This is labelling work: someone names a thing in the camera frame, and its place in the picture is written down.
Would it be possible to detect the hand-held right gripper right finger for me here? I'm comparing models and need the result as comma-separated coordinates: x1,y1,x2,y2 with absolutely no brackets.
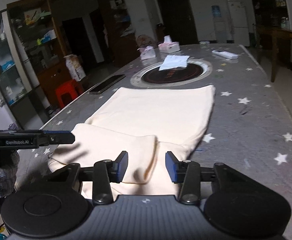
165,151,246,205

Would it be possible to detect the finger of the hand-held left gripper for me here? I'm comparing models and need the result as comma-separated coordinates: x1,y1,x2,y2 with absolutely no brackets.
37,129,75,146

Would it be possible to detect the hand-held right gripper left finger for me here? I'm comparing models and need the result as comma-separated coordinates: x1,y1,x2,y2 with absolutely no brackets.
45,151,129,205

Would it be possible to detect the cream garment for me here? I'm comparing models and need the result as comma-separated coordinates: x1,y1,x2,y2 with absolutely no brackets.
47,84,216,203

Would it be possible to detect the person's left forearm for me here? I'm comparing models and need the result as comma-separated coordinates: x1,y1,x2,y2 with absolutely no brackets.
0,152,20,199

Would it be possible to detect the red plastic stool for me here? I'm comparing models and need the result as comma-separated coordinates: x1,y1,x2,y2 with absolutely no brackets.
55,79,84,108

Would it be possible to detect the glass door cabinet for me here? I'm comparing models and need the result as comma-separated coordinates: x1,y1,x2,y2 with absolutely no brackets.
0,12,42,128

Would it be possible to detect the wooden cabinet with shelves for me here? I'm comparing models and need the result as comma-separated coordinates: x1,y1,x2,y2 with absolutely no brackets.
7,0,70,110

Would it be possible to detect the white printed sack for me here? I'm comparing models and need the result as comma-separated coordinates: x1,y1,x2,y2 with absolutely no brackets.
64,54,86,81

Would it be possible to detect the dark smartphone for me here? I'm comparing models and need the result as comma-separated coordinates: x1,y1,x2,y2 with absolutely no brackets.
89,74,126,95

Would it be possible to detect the grey star tablecloth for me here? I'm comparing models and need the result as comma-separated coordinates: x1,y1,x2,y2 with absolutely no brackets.
11,43,292,240

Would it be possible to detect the round black induction cooktop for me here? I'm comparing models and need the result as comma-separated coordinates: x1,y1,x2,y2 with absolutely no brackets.
130,59,213,88

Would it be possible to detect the white paper tissue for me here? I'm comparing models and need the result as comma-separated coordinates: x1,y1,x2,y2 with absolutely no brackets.
159,54,189,71

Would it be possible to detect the white tissue box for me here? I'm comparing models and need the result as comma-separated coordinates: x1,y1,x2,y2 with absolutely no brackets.
139,45,156,60
158,36,180,53

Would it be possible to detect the wooden archway shelf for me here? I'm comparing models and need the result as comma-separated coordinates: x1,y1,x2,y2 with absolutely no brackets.
106,0,139,67

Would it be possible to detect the white remote control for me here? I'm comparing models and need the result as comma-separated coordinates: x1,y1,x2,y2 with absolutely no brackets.
212,50,239,60

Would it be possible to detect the white water dispenser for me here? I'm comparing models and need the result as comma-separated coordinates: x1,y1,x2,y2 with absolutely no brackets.
214,21,227,43

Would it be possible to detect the dark wooden door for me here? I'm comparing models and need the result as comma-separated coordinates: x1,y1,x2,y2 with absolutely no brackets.
155,0,200,45

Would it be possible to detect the white refrigerator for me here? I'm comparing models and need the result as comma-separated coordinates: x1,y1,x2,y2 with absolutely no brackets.
227,0,250,47

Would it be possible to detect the dark wooden side table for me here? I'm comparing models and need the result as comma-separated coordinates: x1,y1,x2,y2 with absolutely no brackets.
256,24,292,83

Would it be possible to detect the tall wooden shelf unit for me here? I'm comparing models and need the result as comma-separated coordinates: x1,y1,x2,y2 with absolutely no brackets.
248,0,290,48

